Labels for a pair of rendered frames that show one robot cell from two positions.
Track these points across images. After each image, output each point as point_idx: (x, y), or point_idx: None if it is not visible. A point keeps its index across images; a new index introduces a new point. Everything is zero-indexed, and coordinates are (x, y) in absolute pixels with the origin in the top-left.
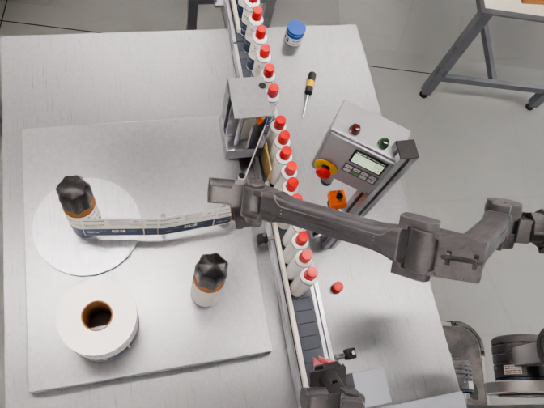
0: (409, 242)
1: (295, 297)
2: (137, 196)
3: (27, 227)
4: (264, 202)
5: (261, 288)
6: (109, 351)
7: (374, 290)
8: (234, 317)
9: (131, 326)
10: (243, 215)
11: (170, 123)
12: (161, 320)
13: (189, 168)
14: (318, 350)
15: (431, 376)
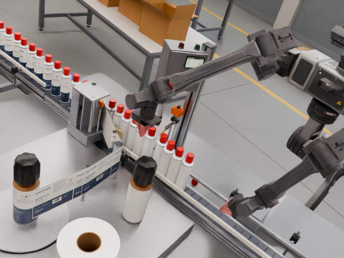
0: (260, 44)
1: None
2: None
3: None
4: (172, 80)
5: (160, 197)
6: (115, 257)
7: (212, 174)
8: (159, 218)
9: (116, 236)
10: (163, 97)
11: (37, 142)
12: (120, 243)
13: (68, 159)
14: (215, 210)
15: None
